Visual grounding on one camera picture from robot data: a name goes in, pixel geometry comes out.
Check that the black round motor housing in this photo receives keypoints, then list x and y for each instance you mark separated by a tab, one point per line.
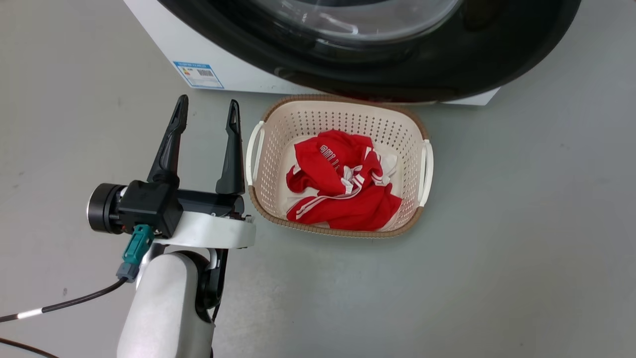
102	208

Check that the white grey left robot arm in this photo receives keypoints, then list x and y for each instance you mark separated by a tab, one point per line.
164	308

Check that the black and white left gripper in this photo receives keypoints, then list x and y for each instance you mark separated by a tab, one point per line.
213	231

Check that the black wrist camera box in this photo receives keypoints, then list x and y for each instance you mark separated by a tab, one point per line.
149	206

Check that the cream perforated laundry basket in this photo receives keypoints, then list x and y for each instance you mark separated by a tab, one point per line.
278	149

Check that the white washing machine body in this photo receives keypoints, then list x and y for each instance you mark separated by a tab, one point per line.
164	44

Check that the blue energy label sticker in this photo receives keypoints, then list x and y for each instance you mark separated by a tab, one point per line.
198	74

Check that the red garment with white stripes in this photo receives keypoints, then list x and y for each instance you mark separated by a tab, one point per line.
357	204

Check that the white washing machine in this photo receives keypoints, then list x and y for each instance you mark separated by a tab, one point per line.
497	54

